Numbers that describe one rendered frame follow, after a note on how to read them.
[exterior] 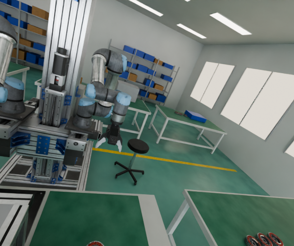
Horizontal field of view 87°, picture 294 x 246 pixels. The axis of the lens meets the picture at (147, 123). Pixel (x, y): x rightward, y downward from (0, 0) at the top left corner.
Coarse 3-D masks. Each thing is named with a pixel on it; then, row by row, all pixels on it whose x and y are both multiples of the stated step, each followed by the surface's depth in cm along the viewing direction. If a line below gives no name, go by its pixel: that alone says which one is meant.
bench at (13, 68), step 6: (12, 66) 293; (18, 66) 305; (24, 66) 319; (12, 72) 267; (18, 72) 286; (24, 72) 322; (24, 78) 326; (24, 84) 332; (24, 90) 338; (24, 96) 345
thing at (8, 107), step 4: (8, 100) 108; (12, 100) 109; (16, 100) 111; (20, 100) 113; (0, 104) 110; (4, 104) 109; (8, 104) 109; (12, 104) 110; (16, 104) 112; (20, 104) 114; (0, 108) 109; (4, 108) 109; (8, 108) 109; (12, 108) 110; (16, 108) 113; (20, 108) 114; (24, 108) 118; (8, 112) 110; (12, 112) 111; (16, 112) 113; (20, 112) 115
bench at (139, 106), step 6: (36, 84) 265; (84, 84) 356; (84, 96) 292; (132, 102) 362; (138, 102) 381; (132, 108) 326; (138, 108) 336; (144, 108) 352; (150, 114) 342; (144, 120) 348; (138, 126) 390; (132, 132) 355; (138, 132) 359; (138, 138) 365
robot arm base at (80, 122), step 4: (76, 116) 126; (80, 116) 124; (76, 120) 126; (80, 120) 125; (84, 120) 126; (88, 120) 128; (76, 124) 125; (80, 124) 125; (84, 124) 127; (88, 124) 130
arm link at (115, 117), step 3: (111, 114) 84; (114, 114) 82; (111, 117) 84; (114, 117) 82; (117, 117) 82; (120, 117) 82; (123, 117) 84; (114, 120) 83; (117, 120) 83; (120, 120) 83; (123, 120) 85
